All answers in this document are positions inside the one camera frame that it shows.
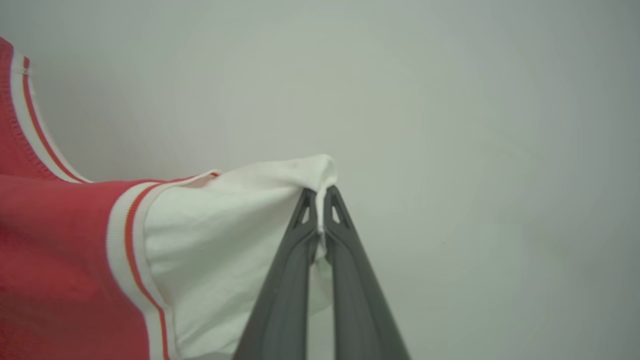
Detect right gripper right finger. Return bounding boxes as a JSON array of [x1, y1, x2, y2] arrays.
[[322, 184, 412, 360]]

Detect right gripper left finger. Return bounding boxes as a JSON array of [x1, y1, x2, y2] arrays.
[[232, 187, 321, 360]]

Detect red and white jersey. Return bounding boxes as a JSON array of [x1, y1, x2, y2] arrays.
[[0, 37, 339, 360]]

